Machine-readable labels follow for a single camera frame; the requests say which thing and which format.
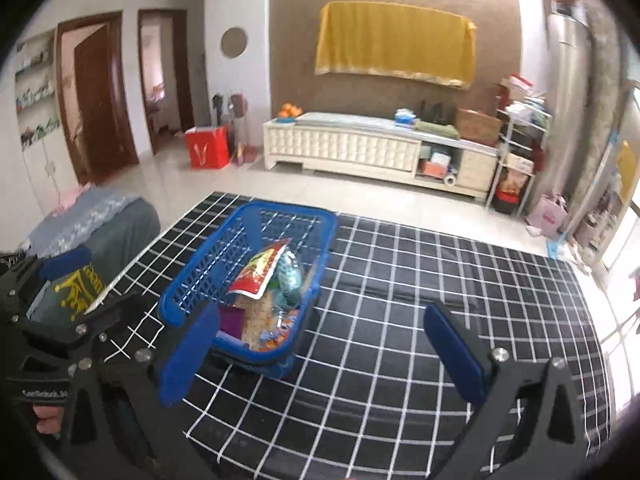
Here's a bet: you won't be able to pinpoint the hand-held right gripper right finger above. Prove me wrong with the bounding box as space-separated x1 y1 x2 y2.
424 301 586 480

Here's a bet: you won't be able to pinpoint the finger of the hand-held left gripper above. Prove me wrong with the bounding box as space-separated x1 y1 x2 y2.
0 247 93 326
10 292 151 361

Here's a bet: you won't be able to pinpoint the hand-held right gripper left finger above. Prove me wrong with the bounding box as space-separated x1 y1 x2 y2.
65 302 221 480

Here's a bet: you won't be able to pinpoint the purple snack packet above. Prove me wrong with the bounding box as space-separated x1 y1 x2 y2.
217 306 246 341

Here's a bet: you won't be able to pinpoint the wide cracker pack green ends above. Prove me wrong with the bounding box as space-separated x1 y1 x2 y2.
239 294 281 350

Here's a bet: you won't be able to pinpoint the blue plastic basket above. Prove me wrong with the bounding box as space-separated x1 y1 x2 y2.
159 201 338 380

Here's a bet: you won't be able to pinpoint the small orange snack packet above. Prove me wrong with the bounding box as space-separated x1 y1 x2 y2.
260 312 301 351

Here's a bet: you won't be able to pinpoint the red sauce pouch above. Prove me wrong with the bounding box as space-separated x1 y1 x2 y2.
227 241 291 301

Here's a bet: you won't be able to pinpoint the light blue lattice packet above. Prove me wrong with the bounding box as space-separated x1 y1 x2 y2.
270 250 305 311

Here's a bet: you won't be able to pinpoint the person's left hand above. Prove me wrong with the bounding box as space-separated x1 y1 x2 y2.
32 402 63 436

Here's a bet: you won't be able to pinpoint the black grid tablecloth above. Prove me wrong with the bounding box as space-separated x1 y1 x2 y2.
85 191 616 480

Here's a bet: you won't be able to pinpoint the pink cloth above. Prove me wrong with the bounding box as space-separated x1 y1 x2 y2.
52 185 93 213

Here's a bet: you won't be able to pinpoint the grey sofa with lace cover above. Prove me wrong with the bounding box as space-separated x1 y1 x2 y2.
27 191 162 321

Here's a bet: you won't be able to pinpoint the light blue floor mop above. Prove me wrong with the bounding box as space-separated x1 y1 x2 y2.
547 130 621 261

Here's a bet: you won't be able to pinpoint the brown wooden door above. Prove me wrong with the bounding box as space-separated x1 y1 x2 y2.
55 11 141 186

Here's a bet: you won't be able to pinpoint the pink tote bag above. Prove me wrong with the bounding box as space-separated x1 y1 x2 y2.
525 192 570 233

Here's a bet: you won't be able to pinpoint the red paper bag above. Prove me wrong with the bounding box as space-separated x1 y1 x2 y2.
185 126 231 170

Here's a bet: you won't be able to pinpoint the white metal shelf rack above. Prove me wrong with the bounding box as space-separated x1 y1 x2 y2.
487 95 553 216

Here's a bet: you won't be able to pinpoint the broom with red head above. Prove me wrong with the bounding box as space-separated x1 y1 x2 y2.
230 92 258 163

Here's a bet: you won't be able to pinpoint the green cushion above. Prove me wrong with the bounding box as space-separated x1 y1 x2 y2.
414 120 461 140

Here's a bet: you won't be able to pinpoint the brown cardboard box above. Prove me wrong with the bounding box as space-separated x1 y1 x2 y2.
455 107 503 145

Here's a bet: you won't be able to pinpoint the white tufted media cabinet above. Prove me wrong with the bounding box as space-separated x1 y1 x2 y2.
262 111 501 201

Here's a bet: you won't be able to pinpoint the silver standing air conditioner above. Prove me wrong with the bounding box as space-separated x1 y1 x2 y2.
542 12 593 221

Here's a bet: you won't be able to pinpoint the patterned beige curtain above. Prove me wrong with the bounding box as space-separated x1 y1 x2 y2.
575 5 631 251

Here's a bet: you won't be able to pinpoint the yellow cloth cover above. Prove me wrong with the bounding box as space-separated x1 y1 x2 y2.
314 1 478 92

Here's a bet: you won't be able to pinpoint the white wall cabinet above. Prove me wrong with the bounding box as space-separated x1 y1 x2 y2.
12 32 66 206

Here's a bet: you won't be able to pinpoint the brown door frame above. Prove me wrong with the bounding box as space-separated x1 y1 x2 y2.
137 8 196 156

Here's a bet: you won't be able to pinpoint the round brown wall decor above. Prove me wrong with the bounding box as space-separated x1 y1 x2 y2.
220 27 249 59

